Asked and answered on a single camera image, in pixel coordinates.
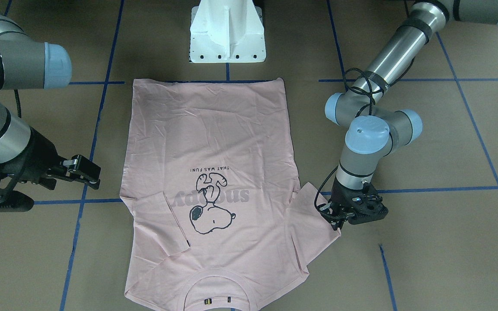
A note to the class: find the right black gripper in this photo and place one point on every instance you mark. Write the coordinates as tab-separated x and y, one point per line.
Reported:
37	159

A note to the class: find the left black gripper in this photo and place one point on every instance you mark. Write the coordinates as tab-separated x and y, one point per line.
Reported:
338	199

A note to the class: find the pink Snoopy t-shirt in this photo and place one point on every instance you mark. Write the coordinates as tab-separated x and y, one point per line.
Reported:
220	219

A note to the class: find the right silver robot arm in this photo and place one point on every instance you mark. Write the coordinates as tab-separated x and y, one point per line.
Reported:
26	64

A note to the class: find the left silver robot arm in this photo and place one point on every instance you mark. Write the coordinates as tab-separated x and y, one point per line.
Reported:
373	133

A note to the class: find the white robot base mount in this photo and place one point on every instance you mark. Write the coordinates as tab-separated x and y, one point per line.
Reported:
227	31

